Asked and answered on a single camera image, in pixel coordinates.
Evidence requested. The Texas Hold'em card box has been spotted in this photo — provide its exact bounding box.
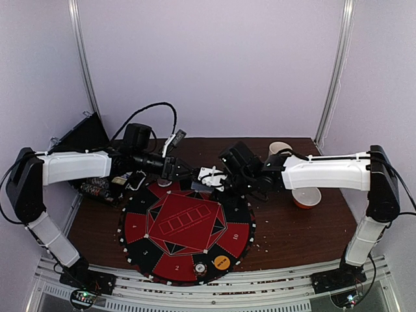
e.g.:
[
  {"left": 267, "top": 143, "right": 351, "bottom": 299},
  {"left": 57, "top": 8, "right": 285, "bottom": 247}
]
[{"left": 111, "top": 172, "right": 131, "bottom": 186}]

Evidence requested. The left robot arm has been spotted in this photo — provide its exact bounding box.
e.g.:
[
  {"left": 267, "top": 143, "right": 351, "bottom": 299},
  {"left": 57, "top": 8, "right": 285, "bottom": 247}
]
[{"left": 2, "top": 123, "right": 192, "bottom": 289}]

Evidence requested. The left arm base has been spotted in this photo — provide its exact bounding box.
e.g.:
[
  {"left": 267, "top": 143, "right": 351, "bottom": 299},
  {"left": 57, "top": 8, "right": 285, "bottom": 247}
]
[{"left": 59, "top": 270, "right": 116, "bottom": 295}]

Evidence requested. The poker chips row in case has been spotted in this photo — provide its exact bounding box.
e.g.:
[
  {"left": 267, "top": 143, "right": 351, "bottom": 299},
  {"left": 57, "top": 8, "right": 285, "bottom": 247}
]
[{"left": 81, "top": 177, "right": 111, "bottom": 200}]

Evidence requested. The right aluminium frame post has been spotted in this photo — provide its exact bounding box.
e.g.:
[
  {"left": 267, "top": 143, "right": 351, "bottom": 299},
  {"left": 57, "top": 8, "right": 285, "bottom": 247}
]
[{"left": 314, "top": 0, "right": 356, "bottom": 151}]

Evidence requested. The front aluminium rail frame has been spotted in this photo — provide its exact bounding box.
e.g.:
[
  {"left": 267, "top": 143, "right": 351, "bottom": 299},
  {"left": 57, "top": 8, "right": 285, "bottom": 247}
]
[{"left": 25, "top": 255, "right": 402, "bottom": 312}]

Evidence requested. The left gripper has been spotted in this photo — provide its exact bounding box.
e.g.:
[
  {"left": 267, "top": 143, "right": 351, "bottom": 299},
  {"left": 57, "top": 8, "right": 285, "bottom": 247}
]
[{"left": 133, "top": 149, "right": 198, "bottom": 182}]

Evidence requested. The red poker chip stack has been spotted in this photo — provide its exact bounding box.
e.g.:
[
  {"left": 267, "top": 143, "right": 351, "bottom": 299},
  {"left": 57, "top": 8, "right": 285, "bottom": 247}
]
[{"left": 193, "top": 262, "right": 207, "bottom": 277}]

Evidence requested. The deck of blue cards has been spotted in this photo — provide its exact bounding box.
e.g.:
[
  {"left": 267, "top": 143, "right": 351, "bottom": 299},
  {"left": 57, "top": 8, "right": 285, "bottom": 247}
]
[{"left": 191, "top": 181, "right": 213, "bottom": 193}]

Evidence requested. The round poker table mat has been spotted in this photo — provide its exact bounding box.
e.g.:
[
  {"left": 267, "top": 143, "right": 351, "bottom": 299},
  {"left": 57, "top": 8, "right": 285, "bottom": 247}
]
[{"left": 117, "top": 179, "right": 256, "bottom": 287}]

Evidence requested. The orange big blind button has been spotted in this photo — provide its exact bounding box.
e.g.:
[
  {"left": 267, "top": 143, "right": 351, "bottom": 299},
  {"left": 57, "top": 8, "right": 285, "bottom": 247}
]
[{"left": 213, "top": 255, "right": 231, "bottom": 270}]

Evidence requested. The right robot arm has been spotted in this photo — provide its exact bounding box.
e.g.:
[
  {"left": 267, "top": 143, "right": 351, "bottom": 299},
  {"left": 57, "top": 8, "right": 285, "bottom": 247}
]
[{"left": 219, "top": 142, "right": 400, "bottom": 287}]

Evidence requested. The white and orange bowl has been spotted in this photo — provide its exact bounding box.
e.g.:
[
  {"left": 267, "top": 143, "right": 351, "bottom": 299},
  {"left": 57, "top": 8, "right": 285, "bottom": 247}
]
[{"left": 291, "top": 188, "right": 322, "bottom": 209}]

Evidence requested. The aluminium frame post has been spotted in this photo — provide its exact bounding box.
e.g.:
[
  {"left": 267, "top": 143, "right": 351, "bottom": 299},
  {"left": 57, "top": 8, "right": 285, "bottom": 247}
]
[
  {"left": 68, "top": 0, "right": 102, "bottom": 122},
  {"left": 314, "top": 0, "right": 356, "bottom": 151}
]

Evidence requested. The black poker set case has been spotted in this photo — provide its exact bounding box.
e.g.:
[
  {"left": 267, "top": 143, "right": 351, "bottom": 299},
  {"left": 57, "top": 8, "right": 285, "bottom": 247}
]
[{"left": 44, "top": 111, "right": 146, "bottom": 207}]

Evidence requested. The left aluminium frame post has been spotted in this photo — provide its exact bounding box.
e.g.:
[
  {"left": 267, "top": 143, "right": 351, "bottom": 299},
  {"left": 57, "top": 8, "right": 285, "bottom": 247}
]
[{"left": 68, "top": 0, "right": 102, "bottom": 122}]

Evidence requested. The floral ceramic mug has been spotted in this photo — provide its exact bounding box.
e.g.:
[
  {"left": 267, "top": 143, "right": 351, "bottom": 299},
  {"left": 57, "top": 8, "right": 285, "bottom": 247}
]
[{"left": 268, "top": 141, "right": 292, "bottom": 156}]

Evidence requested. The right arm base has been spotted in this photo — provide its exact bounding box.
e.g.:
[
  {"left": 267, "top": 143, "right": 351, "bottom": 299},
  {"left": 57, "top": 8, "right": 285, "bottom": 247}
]
[{"left": 310, "top": 267, "right": 367, "bottom": 294}]

